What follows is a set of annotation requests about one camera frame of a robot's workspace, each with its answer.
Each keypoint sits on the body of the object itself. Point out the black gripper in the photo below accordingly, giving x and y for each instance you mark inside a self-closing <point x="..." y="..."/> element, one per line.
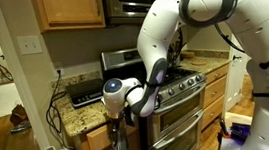
<point x="118" y="130"/>

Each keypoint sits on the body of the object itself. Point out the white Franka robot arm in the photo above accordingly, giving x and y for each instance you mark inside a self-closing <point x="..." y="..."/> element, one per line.
<point x="254" y="39"/>

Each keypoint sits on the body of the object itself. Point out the wooden base cabinet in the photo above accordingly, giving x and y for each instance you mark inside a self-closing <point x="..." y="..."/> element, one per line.
<point x="82" y="147"/>

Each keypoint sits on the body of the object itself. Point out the tall steel oven door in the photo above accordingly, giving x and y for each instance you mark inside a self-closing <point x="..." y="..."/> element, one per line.
<point x="178" y="144"/>

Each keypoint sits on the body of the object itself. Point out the short steel oven door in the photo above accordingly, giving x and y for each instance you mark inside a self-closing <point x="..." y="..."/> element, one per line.
<point x="181" y="108"/>

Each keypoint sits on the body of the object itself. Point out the black digital kitchen scale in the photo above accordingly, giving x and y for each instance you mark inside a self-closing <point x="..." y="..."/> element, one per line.
<point x="84" y="90"/>

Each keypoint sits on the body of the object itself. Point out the grey stove knob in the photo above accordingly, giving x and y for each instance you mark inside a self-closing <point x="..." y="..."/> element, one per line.
<point x="171" y="91"/>
<point x="198" y="77"/>
<point x="190" y="81"/>
<point x="182" y="86"/>

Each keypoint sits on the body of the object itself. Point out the stainless steel stove range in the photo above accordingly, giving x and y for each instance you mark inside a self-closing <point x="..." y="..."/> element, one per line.
<point x="122" y="57"/>

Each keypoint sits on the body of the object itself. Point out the black cooktop grate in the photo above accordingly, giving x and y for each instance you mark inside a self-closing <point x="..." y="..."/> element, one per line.
<point x="178" y="73"/>

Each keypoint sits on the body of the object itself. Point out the dark flat floor item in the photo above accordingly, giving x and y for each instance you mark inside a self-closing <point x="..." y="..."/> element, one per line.
<point x="21" y="127"/>

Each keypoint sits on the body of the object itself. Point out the orange black tool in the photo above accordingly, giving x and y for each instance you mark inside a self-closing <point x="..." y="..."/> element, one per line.
<point x="225" y="131"/>

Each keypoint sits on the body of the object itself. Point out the brown bag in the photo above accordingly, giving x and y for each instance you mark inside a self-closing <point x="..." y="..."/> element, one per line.
<point x="19" y="115"/>

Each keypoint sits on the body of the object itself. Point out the dark utensil holder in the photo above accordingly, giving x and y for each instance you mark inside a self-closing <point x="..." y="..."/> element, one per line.
<point x="175" y="49"/>

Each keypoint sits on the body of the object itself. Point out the round wooden board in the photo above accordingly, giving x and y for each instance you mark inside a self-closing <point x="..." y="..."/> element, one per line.
<point x="187" y="54"/>

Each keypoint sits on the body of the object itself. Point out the flat round wooden trivet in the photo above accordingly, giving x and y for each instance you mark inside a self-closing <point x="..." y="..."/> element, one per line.
<point x="199" y="62"/>

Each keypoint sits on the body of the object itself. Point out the light wooden board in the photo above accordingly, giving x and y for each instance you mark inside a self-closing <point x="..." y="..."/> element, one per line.
<point x="239" y="118"/>

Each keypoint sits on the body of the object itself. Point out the white door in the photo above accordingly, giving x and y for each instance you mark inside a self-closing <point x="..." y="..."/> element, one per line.
<point x="235" y="81"/>

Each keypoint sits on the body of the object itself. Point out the stainless steel microwave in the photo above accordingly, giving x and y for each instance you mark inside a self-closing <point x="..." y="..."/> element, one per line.
<point x="130" y="0"/>

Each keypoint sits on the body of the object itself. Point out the white wall outlet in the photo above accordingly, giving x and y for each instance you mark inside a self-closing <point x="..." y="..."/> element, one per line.
<point x="59" y="72"/>

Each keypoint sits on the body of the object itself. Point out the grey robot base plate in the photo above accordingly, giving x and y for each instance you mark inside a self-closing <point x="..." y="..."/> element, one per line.
<point x="227" y="147"/>

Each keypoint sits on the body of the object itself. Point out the white light switch plate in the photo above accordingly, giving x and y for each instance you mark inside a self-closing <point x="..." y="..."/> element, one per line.
<point x="30" y="45"/>

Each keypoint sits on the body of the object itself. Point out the wide wooden wall cabinet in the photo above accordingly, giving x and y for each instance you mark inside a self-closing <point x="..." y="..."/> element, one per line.
<point x="67" y="8"/>

